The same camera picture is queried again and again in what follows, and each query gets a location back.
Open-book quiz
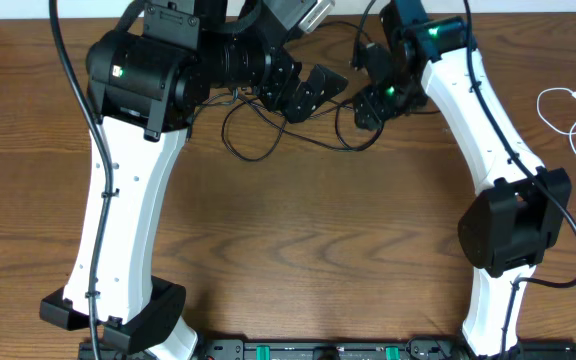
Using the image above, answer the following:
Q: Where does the thin black cable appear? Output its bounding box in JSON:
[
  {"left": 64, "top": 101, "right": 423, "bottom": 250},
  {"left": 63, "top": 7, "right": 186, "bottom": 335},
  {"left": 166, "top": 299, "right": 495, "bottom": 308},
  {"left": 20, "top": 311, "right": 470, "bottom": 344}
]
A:
[{"left": 187, "top": 19, "right": 442, "bottom": 163}]

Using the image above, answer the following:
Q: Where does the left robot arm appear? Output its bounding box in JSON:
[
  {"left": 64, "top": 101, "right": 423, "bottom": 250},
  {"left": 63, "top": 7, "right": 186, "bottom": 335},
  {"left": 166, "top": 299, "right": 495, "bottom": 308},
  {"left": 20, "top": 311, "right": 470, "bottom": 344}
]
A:
[{"left": 39, "top": 0, "right": 347, "bottom": 359}]

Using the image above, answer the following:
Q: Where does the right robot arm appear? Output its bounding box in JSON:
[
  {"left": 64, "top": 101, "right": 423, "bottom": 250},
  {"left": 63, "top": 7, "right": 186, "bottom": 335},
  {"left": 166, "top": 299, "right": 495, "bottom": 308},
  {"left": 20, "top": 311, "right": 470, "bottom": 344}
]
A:
[{"left": 353, "top": 1, "right": 576, "bottom": 359}]

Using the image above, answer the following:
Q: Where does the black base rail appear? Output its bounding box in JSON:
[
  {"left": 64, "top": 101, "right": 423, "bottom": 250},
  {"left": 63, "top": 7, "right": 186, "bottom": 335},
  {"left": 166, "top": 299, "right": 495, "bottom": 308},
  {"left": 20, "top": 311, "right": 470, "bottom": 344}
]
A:
[{"left": 77, "top": 337, "right": 576, "bottom": 360}]

